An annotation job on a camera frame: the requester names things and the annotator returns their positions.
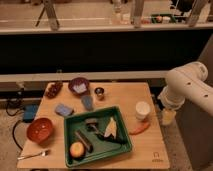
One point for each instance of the yellow red apple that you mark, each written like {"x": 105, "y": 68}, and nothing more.
{"x": 77, "y": 149}

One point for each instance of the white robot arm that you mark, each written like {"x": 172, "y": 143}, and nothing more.
{"x": 187, "y": 82}

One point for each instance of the purple bowl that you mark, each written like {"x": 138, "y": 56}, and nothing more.
{"x": 79, "y": 85}

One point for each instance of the red bowl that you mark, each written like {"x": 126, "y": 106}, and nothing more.
{"x": 40, "y": 130}

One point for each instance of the small metal cup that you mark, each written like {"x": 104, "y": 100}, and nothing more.
{"x": 99, "y": 91}

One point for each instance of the grey blue cloth piece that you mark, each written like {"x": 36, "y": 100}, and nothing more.
{"x": 87, "y": 102}

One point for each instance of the dark grey tool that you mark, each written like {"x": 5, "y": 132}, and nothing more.
{"x": 92, "y": 125}

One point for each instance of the white paper cup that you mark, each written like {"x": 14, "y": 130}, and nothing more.
{"x": 142, "y": 110}

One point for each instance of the blue sponge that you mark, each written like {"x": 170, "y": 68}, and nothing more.
{"x": 63, "y": 110}

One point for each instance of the orange carrot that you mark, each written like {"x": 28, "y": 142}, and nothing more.
{"x": 141, "y": 128}

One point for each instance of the dark brown bar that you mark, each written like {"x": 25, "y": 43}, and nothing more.
{"x": 84, "y": 140}

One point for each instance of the green plastic tray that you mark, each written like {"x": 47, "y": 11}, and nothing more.
{"x": 102, "y": 147}

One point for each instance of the blue box on floor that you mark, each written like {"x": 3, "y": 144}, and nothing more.
{"x": 30, "y": 113}

